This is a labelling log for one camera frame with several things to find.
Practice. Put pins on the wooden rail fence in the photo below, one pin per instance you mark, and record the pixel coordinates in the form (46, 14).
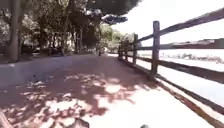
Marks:
(155, 50)

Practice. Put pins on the robot's own part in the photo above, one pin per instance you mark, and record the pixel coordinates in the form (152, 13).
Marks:
(144, 126)

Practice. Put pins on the pale open ground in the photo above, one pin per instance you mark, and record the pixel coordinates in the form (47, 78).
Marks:
(203, 85)

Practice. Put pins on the row of trees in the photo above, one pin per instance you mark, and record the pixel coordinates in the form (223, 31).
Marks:
(53, 23)

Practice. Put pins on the reddish dirt path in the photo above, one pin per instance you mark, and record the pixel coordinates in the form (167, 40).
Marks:
(100, 106)

